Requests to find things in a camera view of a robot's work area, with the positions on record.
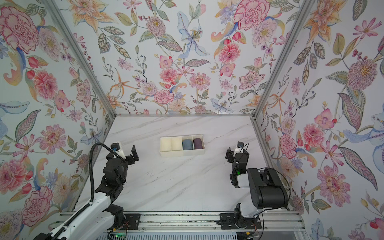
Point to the left aluminium corner post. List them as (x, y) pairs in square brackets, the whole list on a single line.
[(63, 27)]

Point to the aluminium corner post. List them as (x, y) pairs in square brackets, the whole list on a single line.
[(303, 13), (63, 27)]

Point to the blue orange green sock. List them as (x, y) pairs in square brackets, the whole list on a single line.
[(187, 144)]

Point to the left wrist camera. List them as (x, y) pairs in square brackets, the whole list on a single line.
[(117, 150)]

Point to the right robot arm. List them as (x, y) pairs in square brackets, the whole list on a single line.
[(267, 191)]

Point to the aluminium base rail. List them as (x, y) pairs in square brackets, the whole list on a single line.
[(217, 221)]

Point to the rolled purple sock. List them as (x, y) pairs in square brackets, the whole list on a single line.
[(198, 144)]

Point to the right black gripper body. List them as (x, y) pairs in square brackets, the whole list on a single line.
[(234, 173)]

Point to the cream divided organizer tray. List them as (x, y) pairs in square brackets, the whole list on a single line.
[(172, 147)]

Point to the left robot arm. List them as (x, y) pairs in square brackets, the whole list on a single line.
[(100, 213)]

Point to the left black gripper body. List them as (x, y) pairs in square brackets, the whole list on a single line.
[(124, 167)]

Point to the right aluminium corner post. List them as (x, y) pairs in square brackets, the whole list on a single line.
[(303, 13)]

